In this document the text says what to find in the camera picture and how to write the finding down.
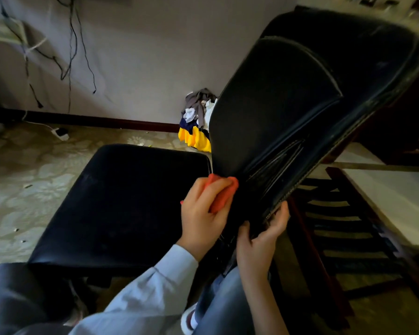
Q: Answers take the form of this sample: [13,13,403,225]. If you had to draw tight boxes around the dark wooden slatted table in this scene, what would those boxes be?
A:
[287,142,419,330]

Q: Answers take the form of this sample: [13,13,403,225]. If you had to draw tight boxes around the black leather chair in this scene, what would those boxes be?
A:
[27,6,419,287]

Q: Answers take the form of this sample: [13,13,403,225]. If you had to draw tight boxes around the person's right hand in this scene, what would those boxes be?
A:
[236,201,291,280]

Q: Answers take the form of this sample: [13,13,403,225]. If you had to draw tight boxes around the dark grey garment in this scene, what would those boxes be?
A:
[0,262,91,335]

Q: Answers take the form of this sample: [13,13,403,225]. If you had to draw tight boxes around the orange cleaning cloth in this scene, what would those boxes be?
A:
[180,174,239,214]

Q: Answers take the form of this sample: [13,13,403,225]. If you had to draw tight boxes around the person's left forearm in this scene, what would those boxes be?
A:
[69,244,199,335]

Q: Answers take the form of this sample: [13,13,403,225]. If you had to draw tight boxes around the black hanging wall cables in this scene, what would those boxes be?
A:
[0,0,98,114]

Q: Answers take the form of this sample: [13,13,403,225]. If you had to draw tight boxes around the white slipper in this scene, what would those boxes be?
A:
[180,303,199,335]

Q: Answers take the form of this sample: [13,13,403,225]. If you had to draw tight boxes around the blue jeans leg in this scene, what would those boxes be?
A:
[194,267,257,335]

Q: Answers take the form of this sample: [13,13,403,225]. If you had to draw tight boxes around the pile of mixed clothes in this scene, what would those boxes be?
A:
[178,88,218,153]

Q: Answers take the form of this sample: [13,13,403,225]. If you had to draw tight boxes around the white power cable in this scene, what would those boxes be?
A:
[21,110,56,131]

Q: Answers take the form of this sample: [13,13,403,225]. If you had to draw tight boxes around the person's right forearm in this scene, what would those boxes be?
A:
[238,272,290,335]

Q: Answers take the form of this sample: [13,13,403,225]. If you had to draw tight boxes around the person's left hand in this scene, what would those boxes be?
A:
[176,177,236,262]

